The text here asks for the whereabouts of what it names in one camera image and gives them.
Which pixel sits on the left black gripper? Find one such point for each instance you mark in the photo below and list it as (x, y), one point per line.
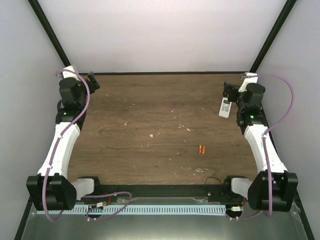
(93, 82)

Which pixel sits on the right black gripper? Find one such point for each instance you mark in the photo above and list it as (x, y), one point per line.
(233, 89)

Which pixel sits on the white remote control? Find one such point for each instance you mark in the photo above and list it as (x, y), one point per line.
(225, 108)

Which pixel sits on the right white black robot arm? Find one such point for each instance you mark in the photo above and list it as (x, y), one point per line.
(274, 187)

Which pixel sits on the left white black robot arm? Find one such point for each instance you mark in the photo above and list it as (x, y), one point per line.
(50, 188)

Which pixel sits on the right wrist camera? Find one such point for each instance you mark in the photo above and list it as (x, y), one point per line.
(249, 77)

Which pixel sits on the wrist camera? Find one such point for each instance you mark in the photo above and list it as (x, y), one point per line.
(249, 77)
(69, 72)

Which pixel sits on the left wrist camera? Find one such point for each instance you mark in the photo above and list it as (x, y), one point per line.
(69, 72)

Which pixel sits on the black front frame rail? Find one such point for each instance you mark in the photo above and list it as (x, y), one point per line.
(214, 192)

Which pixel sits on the light blue slotted cable duct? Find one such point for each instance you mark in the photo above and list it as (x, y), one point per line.
(206, 210)

